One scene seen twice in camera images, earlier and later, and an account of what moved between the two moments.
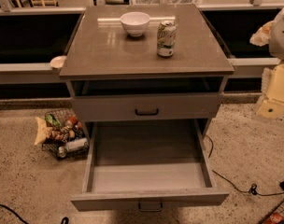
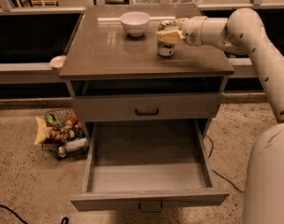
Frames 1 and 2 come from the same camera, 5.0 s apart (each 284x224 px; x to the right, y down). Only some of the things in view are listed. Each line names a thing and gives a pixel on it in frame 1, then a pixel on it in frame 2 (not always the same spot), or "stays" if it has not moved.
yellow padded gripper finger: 271,109 to 183,19
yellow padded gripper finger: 262,37 to 170,35
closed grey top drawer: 150,107 stays
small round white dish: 57,62 stays
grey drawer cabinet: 146,117 stays
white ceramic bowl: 134,22 stays
